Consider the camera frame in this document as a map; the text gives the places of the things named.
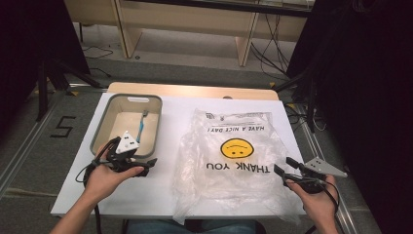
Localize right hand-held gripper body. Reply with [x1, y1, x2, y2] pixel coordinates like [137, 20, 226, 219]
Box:
[291, 156, 349, 194]

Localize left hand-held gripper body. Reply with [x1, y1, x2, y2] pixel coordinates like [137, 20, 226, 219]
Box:
[104, 130, 148, 173]

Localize beige bin with grey rim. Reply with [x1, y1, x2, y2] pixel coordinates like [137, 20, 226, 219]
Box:
[90, 93, 164, 159]

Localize blue toothbrush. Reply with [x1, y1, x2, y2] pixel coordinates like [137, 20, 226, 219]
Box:
[135, 109, 150, 144]

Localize clear plastic bag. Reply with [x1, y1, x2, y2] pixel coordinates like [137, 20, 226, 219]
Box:
[171, 108, 304, 226]

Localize person's right hand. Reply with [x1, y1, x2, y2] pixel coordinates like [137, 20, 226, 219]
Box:
[285, 175, 341, 226]

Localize person's left hand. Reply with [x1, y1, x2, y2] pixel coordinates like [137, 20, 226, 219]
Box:
[83, 142, 145, 200]

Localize white table board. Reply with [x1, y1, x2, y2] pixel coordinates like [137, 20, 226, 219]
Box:
[50, 92, 309, 218]

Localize black tripod stand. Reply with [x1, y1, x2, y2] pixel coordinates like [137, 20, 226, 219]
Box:
[34, 58, 102, 123]
[272, 62, 322, 133]

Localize black curtain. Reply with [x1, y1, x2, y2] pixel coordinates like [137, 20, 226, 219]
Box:
[285, 0, 413, 234]
[0, 0, 91, 131]

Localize long beige wooden desk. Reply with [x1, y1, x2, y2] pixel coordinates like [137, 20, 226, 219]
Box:
[62, 0, 316, 68]

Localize metal floor rail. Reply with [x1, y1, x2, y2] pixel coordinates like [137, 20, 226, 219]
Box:
[296, 105, 359, 234]
[0, 91, 67, 198]

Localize left hand-held gripper cable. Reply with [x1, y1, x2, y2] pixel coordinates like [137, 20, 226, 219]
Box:
[75, 160, 102, 234]

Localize thin black floor cable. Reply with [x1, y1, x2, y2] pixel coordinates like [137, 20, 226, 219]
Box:
[81, 45, 115, 60]

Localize black cables under desk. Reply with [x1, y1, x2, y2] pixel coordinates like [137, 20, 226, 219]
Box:
[249, 13, 295, 78]

